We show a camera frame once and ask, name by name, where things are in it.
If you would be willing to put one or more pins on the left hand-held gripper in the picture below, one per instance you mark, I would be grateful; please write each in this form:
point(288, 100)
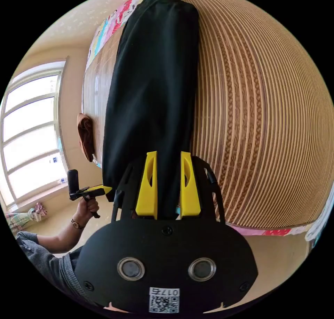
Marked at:
point(83, 192)

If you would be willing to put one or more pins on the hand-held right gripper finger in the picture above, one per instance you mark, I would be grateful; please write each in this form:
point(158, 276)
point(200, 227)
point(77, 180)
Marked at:
point(190, 201)

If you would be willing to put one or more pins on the black pants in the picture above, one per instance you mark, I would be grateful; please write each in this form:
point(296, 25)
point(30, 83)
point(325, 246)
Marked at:
point(151, 76)

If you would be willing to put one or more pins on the person's left forearm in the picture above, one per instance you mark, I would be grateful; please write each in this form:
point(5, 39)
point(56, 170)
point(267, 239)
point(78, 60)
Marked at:
point(62, 235)

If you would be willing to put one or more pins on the person's left hand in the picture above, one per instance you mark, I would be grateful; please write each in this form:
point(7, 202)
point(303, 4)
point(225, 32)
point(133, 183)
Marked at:
point(88, 206)

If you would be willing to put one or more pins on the brown garment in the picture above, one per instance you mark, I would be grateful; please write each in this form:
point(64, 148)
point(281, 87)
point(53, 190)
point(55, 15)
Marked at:
point(85, 136)

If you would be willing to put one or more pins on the floral cloth bundle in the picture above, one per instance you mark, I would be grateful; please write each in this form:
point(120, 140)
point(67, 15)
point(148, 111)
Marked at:
point(28, 216)

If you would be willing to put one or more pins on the window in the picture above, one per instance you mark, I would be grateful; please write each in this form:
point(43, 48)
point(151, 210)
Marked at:
point(31, 131)

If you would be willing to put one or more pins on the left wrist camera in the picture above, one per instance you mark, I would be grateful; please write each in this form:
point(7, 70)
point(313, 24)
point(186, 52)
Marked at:
point(73, 180)

